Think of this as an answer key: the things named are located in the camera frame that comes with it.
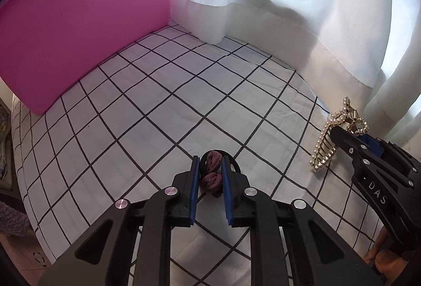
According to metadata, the white black grid tablecloth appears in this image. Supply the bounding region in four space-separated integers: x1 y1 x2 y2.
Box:
11 22 388 286

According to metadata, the maroon scrunchie hair tie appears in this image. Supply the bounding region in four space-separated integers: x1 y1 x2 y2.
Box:
199 148 243 198

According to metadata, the person's right hand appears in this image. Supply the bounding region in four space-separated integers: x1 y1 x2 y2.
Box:
363 226 408 282

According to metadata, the white curtain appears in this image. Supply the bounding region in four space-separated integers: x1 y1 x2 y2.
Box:
171 0 420 150

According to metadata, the pink plastic tub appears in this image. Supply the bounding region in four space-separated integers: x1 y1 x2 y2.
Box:
1 0 170 115

